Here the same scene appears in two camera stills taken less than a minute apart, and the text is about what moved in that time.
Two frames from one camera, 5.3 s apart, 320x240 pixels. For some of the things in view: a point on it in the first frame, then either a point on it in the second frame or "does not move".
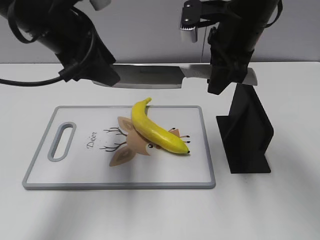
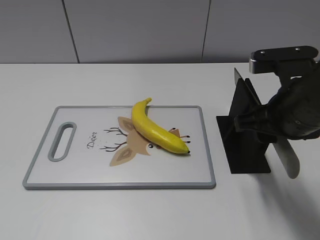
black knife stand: (246, 132) does not move
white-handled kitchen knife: (165, 76) → (284, 148)
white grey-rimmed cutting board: (97, 147) does not move
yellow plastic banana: (153, 131) does not move
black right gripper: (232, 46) → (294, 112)
